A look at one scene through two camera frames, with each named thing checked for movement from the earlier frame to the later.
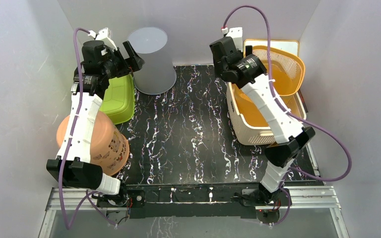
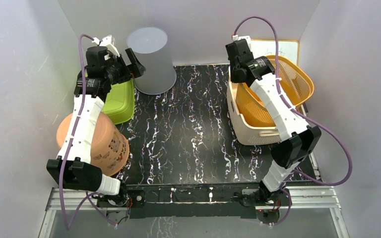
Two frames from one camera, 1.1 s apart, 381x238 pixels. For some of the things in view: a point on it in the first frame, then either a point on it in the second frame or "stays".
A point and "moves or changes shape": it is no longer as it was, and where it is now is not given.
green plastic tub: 118,101 stays
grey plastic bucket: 157,74 stays
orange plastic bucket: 109,149 stays
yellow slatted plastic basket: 287,71 moves or changes shape
